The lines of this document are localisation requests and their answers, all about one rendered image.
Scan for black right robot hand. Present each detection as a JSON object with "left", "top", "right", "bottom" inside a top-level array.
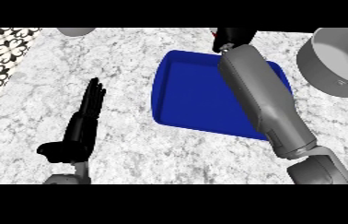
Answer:
[{"left": 211, "top": 28, "right": 259, "bottom": 53}]

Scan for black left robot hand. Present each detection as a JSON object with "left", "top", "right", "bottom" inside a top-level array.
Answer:
[{"left": 36, "top": 77, "right": 108, "bottom": 164}]

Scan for blue tray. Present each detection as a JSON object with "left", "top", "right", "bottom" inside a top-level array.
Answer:
[{"left": 149, "top": 50, "right": 294, "bottom": 141}]

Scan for grey pot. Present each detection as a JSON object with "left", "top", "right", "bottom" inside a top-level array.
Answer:
[{"left": 295, "top": 28, "right": 348, "bottom": 99}]

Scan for grey round object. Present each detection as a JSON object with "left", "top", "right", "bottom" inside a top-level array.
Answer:
[{"left": 57, "top": 28, "right": 96, "bottom": 38}]

